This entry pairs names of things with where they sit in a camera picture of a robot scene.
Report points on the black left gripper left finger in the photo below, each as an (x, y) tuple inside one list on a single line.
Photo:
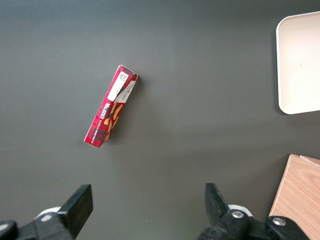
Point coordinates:
[(77, 207)]

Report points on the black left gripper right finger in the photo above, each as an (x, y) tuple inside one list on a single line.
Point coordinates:
[(217, 210)]

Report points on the beige plastic tray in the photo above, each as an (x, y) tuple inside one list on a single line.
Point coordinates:
[(300, 65)]

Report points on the wooden drawer cabinet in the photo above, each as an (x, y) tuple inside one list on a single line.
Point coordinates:
[(300, 195)]

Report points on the red tartan cookie box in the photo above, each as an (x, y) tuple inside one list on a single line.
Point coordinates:
[(105, 117)]

